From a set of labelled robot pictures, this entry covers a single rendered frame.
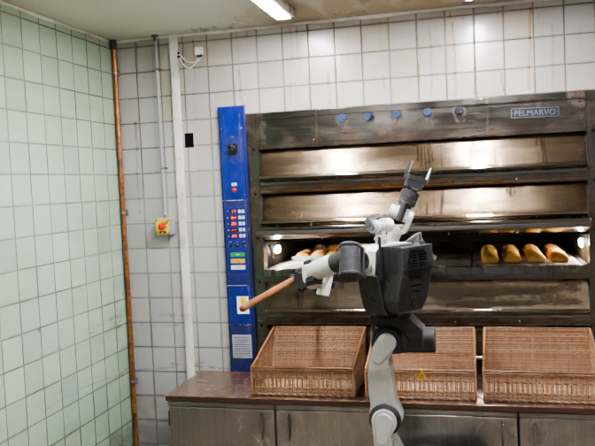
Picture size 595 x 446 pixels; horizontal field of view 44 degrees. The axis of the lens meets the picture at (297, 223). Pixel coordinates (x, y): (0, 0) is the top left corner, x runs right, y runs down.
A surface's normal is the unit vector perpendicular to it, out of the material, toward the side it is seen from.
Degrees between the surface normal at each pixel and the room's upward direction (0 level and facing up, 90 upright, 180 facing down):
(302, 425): 90
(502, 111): 90
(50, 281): 90
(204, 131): 90
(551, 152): 70
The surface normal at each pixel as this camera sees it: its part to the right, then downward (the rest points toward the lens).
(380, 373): -0.13, 0.47
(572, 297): -0.24, -0.28
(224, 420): -0.24, 0.07
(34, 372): 0.97, -0.04
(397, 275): -0.76, 0.07
